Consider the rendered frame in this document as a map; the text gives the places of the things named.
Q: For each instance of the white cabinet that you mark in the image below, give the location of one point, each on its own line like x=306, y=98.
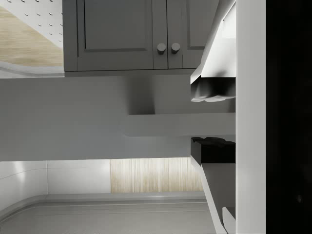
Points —
x=117, y=24

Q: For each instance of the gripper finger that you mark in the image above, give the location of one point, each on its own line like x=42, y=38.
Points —
x=219, y=61
x=214, y=153

